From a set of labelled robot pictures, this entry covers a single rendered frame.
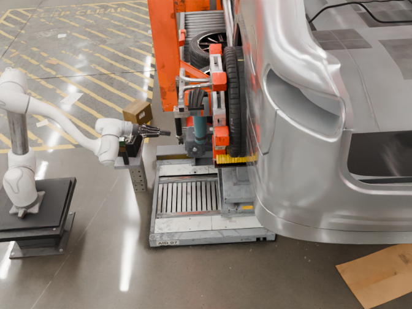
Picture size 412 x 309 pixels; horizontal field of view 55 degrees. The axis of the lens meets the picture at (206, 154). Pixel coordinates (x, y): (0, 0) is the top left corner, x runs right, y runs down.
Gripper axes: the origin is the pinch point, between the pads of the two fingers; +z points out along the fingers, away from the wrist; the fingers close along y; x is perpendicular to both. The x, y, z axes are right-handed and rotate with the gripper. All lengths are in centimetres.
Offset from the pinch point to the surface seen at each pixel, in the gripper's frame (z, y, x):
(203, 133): 27.1, 12.6, 6.4
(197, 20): 55, 277, 30
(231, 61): 27, -5, -56
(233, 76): 28, -14, -52
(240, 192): 57, -12, 34
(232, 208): 51, -21, 41
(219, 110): 23.3, -21.8, -34.7
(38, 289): -66, -52, 91
